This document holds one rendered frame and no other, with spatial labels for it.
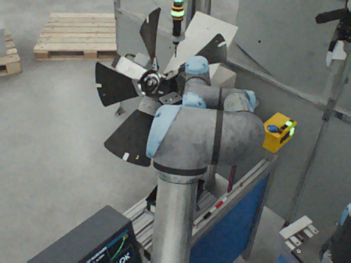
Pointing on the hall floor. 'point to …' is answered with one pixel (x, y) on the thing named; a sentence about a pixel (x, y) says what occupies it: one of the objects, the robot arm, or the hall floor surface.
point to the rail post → (258, 216)
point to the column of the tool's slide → (191, 11)
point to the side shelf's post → (211, 178)
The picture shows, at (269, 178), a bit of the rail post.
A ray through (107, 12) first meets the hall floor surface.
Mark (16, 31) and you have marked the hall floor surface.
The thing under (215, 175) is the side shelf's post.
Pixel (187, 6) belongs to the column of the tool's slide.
